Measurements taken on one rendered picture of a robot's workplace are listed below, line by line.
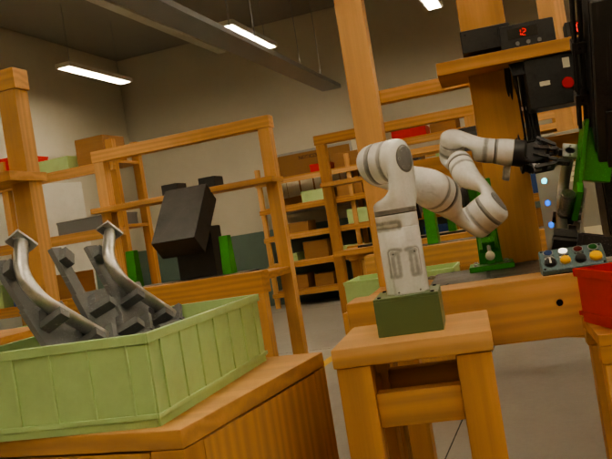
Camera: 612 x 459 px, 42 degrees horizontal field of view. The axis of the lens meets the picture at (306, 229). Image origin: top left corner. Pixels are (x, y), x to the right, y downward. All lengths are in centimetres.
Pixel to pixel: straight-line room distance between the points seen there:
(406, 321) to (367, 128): 106
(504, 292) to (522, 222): 63
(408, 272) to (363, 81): 107
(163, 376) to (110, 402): 10
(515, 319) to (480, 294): 10
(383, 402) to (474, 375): 19
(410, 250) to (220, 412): 52
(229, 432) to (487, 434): 50
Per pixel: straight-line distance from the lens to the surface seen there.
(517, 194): 256
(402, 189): 168
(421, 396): 163
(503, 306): 197
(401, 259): 168
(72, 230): 750
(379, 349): 159
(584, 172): 221
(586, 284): 182
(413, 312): 166
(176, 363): 155
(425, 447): 268
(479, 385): 160
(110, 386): 150
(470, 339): 158
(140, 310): 203
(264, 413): 171
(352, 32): 265
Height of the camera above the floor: 109
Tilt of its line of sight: level
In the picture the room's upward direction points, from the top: 9 degrees counter-clockwise
